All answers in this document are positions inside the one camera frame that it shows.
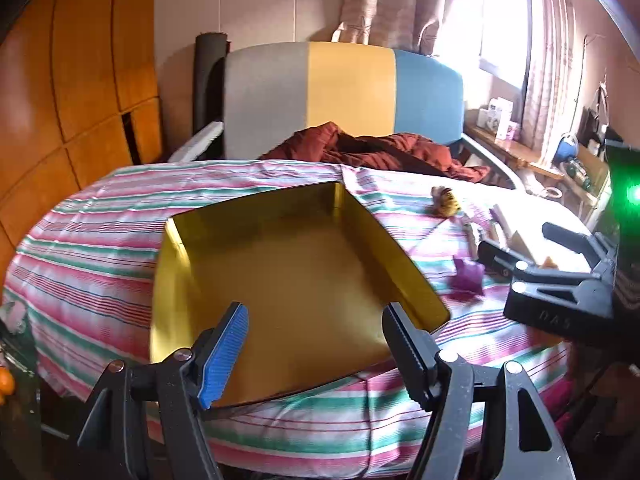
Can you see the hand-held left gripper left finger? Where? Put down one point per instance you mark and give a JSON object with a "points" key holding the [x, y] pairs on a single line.
{"points": [[225, 355]]}

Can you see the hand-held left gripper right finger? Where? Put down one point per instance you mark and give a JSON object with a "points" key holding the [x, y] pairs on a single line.
{"points": [[405, 342]]}

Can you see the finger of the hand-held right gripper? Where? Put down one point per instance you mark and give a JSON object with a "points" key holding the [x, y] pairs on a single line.
{"points": [[580, 242], [505, 257]]}

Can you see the white box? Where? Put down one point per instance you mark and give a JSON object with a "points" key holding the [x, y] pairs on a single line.
{"points": [[525, 246]]}

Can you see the pale snack packet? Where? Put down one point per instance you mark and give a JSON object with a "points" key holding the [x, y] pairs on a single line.
{"points": [[501, 222]]}

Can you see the small tiger toy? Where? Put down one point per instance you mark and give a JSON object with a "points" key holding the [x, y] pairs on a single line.
{"points": [[447, 202]]}

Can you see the gold tin box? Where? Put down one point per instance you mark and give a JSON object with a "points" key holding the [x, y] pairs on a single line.
{"points": [[300, 270]]}

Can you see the purple snack packet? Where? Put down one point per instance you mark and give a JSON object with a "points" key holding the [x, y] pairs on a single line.
{"points": [[467, 275]]}

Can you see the blue round container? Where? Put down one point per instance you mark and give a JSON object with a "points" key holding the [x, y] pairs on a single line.
{"points": [[566, 149]]}

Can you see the wooden side shelf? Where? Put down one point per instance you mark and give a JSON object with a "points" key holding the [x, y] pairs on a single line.
{"points": [[510, 147]]}

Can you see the pink tissue box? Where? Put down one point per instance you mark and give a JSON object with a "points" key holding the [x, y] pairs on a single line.
{"points": [[514, 131]]}

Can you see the white carton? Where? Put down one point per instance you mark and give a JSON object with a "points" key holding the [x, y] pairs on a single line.
{"points": [[502, 117]]}

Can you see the red-brown quilted jacket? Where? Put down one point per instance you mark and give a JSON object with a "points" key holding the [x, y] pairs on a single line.
{"points": [[390, 152]]}

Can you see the striped tablecloth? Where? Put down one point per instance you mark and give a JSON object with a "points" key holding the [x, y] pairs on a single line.
{"points": [[100, 240]]}

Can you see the pink patterned curtain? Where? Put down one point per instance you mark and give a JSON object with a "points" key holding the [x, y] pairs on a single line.
{"points": [[390, 0], [550, 60]]}

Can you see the orange fruit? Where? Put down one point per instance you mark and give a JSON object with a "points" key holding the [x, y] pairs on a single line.
{"points": [[5, 382]]}

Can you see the window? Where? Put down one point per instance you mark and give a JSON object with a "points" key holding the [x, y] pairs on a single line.
{"points": [[495, 35]]}

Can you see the grey yellow blue chair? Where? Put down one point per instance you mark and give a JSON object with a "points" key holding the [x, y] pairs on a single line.
{"points": [[350, 90]]}

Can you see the black rolled mat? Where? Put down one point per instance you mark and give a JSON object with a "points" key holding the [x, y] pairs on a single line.
{"points": [[207, 75]]}

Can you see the wooden wardrobe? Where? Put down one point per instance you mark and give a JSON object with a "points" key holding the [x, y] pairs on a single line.
{"points": [[75, 85]]}

